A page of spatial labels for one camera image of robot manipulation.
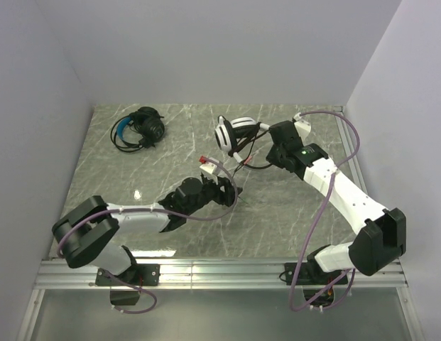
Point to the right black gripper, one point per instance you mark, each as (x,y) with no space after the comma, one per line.
(275,130)

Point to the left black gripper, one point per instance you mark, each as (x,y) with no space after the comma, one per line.
(226,190)

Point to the black blue headphones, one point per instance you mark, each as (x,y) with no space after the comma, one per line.
(145,121)

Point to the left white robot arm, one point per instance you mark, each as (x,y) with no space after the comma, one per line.
(84,235)

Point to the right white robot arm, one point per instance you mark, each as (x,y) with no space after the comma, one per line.
(380,233)

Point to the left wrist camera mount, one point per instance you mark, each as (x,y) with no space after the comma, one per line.
(210,170)

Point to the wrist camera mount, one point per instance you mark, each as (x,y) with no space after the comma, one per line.
(210,170)
(302,126)

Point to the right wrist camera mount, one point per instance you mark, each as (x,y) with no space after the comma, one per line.
(302,126)

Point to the aluminium right side rail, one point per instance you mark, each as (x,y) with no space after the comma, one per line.
(345,143)

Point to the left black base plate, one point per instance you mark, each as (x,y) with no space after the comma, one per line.
(136,275)

